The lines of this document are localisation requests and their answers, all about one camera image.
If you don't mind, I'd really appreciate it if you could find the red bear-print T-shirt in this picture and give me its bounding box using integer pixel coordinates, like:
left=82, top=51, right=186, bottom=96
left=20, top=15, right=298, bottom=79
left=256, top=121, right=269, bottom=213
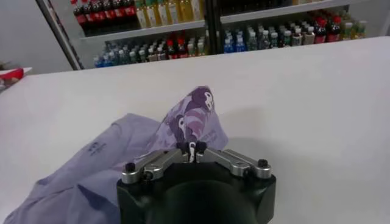
left=0, top=67, right=24, bottom=92

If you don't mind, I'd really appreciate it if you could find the white adjacent table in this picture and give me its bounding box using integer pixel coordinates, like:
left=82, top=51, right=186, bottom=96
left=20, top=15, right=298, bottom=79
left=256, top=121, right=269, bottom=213
left=0, top=66, right=33, bottom=92

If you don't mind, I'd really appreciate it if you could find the lavender purple T-shirt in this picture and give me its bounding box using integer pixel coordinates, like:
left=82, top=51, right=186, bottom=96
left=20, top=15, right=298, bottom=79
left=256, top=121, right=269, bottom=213
left=2, top=85, right=229, bottom=224

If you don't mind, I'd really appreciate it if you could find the glass-door beverage display cooler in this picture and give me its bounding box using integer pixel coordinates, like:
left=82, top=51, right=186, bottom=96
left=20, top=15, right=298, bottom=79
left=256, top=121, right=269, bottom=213
left=35, top=0, right=218, bottom=71

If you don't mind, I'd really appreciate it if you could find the black-framed open cooler door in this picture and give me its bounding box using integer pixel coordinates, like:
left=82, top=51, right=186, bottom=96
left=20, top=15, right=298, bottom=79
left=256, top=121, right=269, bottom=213
left=35, top=0, right=85, bottom=71

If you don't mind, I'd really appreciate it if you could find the small red-cap cola bottle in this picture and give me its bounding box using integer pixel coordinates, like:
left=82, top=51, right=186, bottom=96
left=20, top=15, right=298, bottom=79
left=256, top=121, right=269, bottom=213
left=327, top=15, right=341, bottom=43
left=314, top=16, right=328, bottom=44
left=166, top=38, right=177, bottom=60
left=177, top=37, right=188, bottom=58

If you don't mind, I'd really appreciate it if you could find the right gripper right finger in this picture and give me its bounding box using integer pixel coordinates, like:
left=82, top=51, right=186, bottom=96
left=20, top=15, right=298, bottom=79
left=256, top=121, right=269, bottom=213
left=194, top=141, right=273, bottom=180

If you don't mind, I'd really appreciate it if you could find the green-cap yellow tea bottle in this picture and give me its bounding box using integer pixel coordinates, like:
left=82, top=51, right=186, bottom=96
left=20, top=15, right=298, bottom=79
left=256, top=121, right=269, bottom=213
left=192, top=0, right=205, bottom=21
left=179, top=0, right=193, bottom=23
left=146, top=0, right=159, bottom=27
left=135, top=0, right=149, bottom=29
left=166, top=0, right=179, bottom=25
left=156, top=0, right=169, bottom=26

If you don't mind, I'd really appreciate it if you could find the white cooler shelf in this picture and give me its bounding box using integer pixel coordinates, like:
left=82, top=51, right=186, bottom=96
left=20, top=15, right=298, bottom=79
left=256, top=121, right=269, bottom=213
left=79, top=19, right=208, bottom=42
left=219, top=0, right=351, bottom=24

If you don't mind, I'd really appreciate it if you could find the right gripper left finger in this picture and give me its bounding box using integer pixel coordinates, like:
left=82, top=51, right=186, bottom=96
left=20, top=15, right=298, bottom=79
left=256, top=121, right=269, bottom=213
left=121, top=141, right=194, bottom=185

